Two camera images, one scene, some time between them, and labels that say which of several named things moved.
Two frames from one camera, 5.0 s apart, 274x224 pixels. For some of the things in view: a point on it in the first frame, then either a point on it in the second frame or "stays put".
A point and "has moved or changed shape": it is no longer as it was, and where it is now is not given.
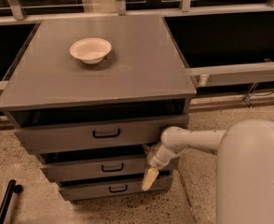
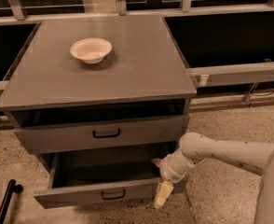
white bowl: [91, 50] stays put
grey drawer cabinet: [91, 96] stays put
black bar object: [12, 188] stays put
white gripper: [156, 161] -> [167, 170]
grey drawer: [122, 166] has moved or changed shape
